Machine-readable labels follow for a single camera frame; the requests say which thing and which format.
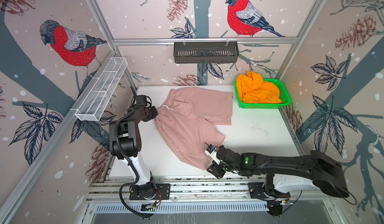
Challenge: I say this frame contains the pink shorts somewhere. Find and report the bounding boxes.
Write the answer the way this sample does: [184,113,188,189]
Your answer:
[155,87,233,170]

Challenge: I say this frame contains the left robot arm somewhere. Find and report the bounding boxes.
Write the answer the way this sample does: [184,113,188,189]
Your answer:
[109,95,158,200]

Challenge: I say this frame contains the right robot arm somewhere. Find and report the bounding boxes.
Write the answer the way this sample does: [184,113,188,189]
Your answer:
[205,145,350,199]

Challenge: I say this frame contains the orange shorts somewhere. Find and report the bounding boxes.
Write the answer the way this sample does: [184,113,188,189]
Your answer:
[236,71,282,104]

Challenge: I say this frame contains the green plastic basket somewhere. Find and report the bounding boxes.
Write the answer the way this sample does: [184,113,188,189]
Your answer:
[234,78,292,109]

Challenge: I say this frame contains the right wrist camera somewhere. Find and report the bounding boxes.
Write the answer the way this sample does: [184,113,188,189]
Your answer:
[205,145,221,165]

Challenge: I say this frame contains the aluminium mounting rail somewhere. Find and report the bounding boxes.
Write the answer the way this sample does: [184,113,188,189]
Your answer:
[86,177,331,202]

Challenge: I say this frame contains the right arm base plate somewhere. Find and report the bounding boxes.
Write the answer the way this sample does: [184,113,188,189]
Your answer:
[248,182,291,201]

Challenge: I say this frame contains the white wire wall basket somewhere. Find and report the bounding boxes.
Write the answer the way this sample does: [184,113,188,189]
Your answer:
[75,57,128,122]

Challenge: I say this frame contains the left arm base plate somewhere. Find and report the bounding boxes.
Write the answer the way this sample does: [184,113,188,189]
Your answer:
[129,183,171,201]

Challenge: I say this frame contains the black wall shelf basket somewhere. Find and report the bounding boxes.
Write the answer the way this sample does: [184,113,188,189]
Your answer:
[174,41,239,64]

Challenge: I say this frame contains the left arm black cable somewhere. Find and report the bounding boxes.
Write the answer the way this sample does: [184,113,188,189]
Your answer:
[113,115,158,219]

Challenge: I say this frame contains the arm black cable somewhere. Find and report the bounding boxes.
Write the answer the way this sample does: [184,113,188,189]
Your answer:
[113,115,158,219]
[269,190,358,217]

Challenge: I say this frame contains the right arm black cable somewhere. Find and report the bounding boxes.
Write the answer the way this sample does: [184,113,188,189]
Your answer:
[269,190,358,217]

